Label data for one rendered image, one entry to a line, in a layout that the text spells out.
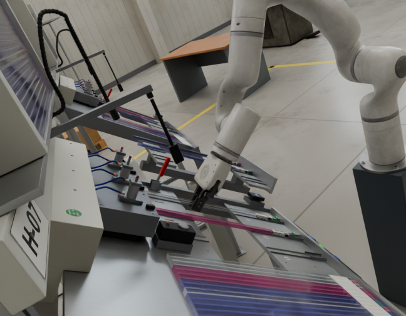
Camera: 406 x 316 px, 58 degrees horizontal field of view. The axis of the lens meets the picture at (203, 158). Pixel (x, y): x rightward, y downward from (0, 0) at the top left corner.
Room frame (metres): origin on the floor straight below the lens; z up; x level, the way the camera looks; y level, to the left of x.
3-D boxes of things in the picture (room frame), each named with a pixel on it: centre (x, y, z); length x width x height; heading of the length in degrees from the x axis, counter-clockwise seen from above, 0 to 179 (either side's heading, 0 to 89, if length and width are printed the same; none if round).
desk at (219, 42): (5.15, -0.63, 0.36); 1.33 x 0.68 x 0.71; 36
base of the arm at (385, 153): (1.12, -0.62, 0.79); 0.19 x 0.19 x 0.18
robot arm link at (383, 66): (1.09, -0.63, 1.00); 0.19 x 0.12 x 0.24; 15
